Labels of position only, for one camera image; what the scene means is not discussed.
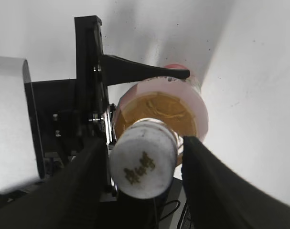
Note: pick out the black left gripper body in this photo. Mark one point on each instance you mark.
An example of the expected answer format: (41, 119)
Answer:
(74, 112)

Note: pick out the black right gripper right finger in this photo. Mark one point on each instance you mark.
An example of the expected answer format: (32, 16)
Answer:
(218, 198)

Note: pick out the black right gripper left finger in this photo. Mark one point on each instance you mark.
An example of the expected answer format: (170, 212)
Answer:
(68, 200)

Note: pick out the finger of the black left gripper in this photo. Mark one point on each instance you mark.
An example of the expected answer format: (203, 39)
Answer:
(118, 70)

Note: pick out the pink label tea bottle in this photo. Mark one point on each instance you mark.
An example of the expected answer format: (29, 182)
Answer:
(176, 103)

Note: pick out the white bottle cap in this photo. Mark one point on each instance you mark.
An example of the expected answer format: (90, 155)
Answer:
(143, 160)

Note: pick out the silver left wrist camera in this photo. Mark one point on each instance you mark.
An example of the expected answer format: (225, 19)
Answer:
(21, 154)

